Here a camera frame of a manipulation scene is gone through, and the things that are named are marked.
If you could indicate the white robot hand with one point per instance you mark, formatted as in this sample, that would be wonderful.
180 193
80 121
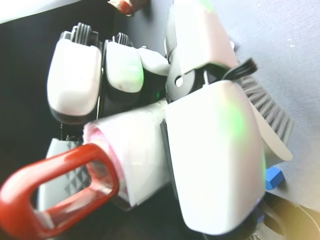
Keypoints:
215 155

